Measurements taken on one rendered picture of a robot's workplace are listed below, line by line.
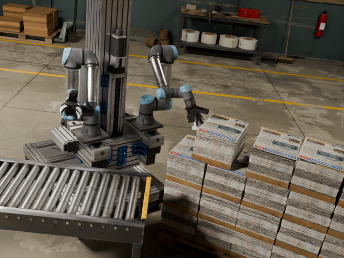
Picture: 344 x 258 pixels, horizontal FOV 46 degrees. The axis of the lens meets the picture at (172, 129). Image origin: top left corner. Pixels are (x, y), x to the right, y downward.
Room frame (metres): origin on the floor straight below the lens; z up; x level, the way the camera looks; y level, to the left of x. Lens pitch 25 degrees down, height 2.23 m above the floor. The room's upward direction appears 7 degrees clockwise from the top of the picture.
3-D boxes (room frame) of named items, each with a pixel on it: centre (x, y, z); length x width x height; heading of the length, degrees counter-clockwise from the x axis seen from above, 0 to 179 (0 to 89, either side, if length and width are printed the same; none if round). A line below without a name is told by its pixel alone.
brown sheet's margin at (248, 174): (2.47, -0.72, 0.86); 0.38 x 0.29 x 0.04; 161
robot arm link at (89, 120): (2.71, 0.61, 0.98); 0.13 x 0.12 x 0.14; 104
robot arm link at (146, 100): (3.03, 0.22, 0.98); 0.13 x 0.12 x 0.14; 116
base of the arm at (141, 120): (3.03, 0.23, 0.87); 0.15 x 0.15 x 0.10
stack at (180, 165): (2.51, -0.61, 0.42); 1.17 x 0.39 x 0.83; 69
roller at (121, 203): (2.00, 0.24, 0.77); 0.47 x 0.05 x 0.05; 2
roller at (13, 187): (1.98, 0.89, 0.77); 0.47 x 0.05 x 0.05; 2
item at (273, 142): (2.45, -0.72, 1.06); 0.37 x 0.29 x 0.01; 161
